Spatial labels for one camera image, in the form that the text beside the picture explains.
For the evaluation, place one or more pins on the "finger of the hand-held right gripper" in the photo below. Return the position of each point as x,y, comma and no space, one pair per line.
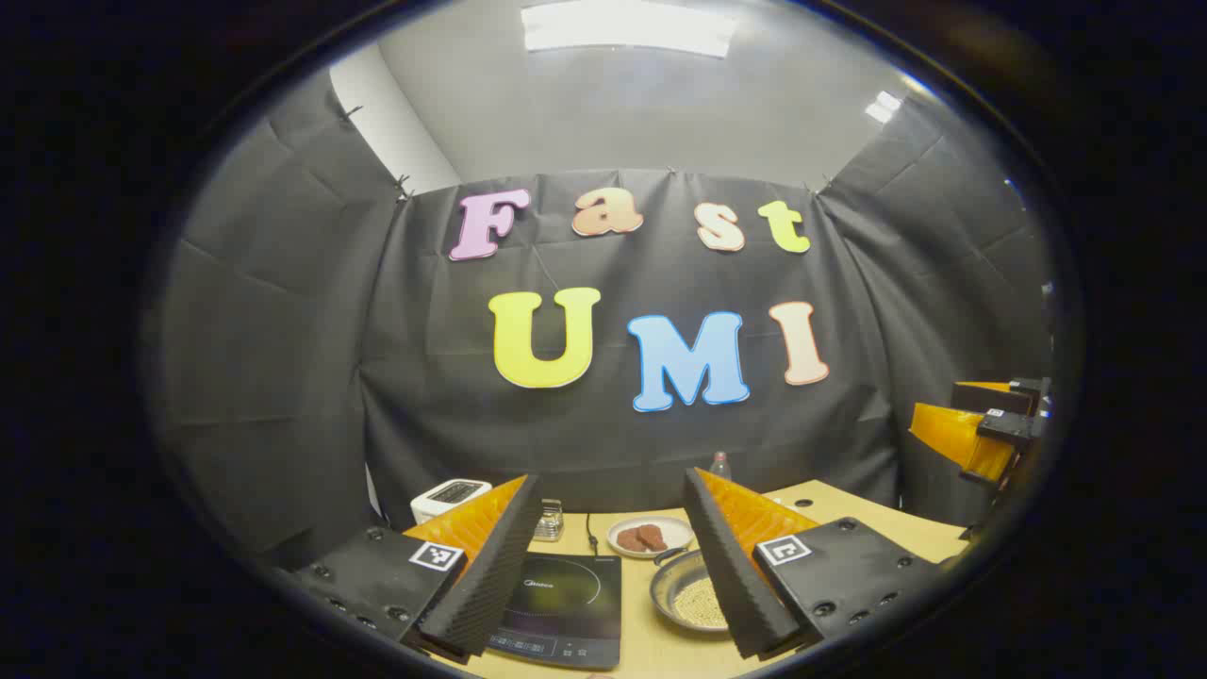
957,436
1000,394

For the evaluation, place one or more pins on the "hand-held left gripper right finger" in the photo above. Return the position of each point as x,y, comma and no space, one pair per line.
731,566

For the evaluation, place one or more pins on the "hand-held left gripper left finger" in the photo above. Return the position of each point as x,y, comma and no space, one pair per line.
490,566

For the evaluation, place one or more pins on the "stainless steel pot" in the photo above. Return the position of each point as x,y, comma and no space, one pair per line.
679,589

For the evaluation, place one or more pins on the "black induction cooktop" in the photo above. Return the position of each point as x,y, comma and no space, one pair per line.
566,604

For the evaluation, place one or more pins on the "pile of yellow soybeans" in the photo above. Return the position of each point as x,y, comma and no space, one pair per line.
702,604

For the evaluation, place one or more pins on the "white round plate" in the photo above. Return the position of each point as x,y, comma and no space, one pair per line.
679,530

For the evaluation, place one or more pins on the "white toaster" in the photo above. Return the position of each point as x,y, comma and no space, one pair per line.
448,495

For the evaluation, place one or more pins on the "red meat piece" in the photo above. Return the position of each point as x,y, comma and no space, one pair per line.
630,539
653,537

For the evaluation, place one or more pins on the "clear plastic water bottle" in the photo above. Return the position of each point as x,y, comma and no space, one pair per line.
720,467

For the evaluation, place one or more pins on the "black backdrop cloth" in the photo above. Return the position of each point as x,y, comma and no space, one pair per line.
424,377

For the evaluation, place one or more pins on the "small ceiling light panel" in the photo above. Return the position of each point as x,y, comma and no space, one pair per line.
883,106

